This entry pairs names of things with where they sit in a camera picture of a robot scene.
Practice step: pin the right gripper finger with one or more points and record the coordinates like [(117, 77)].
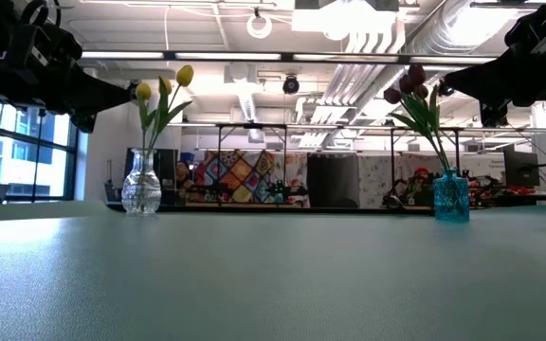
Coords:
[(486, 80)]

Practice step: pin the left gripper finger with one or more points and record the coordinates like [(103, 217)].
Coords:
[(93, 95)]

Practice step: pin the green leaf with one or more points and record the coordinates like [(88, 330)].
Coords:
[(405, 84)]

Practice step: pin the black background robot arm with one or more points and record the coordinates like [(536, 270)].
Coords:
[(484, 182), (396, 187)]

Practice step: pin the clear glass vase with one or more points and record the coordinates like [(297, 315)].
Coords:
[(141, 192)]

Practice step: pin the blue glass vase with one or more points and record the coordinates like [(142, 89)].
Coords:
[(451, 199)]

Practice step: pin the round black spotlight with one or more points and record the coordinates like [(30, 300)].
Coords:
[(133, 84), (291, 85)]

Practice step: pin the black pole stand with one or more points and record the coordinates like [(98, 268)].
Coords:
[(40, 156)]

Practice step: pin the large dark-framed window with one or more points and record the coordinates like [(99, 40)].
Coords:
[(22, 161)]

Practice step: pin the dark computer monitor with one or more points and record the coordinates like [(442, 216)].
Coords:
[(522, 168)]

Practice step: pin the black monitor screen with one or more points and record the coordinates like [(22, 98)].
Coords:
[(166, 166)]

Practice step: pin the red-capped figure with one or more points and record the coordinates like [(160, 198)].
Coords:
[(421, 171)]

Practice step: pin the blue storage bin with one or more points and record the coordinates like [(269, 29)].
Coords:
[(187, 158)]

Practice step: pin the background workbench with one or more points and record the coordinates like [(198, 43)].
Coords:
[(529, 198)]

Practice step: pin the long overhead light bar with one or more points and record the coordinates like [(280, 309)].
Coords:
[(206, 56)]

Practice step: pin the white patterned cloth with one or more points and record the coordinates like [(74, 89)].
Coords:
[(372, 180)]

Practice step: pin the black table clamp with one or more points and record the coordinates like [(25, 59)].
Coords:
[(393, 202)]

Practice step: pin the colourful patchwork quilt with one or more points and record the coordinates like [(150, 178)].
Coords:
[(240, 175)]

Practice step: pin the black curtain panel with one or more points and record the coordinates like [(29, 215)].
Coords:
[(332, 182)]

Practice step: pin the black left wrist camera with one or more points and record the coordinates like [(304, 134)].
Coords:
[(41, 47)]

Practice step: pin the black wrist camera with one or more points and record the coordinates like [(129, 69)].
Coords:
[(533, 28), (41, 47)]

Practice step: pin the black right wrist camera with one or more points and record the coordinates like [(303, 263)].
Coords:
[(533, 28)]

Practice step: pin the silver ventilation duct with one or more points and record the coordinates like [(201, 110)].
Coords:
[(458, 28)]

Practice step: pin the black metal frame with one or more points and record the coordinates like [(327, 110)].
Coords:
[(254, 125), (450, 128)]

